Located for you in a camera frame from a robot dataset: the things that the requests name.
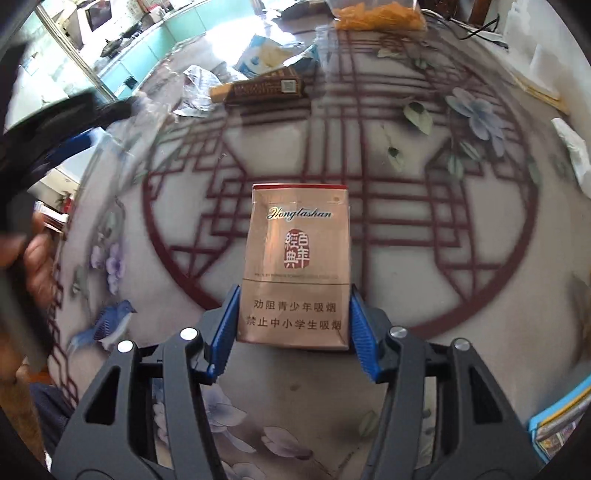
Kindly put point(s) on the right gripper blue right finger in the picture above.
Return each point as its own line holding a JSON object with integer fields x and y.
{"x": 477, "y": 433}

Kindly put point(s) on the clear zip bag with chips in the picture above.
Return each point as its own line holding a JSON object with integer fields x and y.
{"x": 377, "y": 15}

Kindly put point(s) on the dark brown cigarette carton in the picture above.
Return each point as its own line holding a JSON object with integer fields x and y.
{"x": 279, "y": 84}

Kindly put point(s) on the crumpled white paper bag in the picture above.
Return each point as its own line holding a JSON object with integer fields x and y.
{"x": 195, "y": 98}

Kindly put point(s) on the blue white snack wrapper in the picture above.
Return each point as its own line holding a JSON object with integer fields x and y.
{"x": 264, "y": 56}

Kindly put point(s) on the teal kitchen cabinets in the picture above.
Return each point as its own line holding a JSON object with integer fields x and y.
{"x": 127, "y": 70}

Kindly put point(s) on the black wok on stove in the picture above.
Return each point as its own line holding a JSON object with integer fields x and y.
{"x": 111, "y": 48}

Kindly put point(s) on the person's left hand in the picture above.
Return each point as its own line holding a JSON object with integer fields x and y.
{"x": 37, "y": 256}

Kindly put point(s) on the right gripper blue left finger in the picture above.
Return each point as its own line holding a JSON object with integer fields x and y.
{"x": 110, "y": 434}

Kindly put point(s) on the clear plastic water bottle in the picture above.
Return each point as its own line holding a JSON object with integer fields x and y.
{"x": 141, "y": 129}

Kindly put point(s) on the white desk lamp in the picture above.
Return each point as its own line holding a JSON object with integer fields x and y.
{"x": 532, "y": 33}

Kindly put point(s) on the crumpled white tissue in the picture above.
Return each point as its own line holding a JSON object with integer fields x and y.
{"x": 578, "y": 153}

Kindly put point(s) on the tan Hongtashan cigarette pack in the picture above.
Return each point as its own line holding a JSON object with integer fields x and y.
{"x": 297, "y": 276}

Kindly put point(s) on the range hood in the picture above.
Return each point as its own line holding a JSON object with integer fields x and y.
{"x": 95, "y": 19}

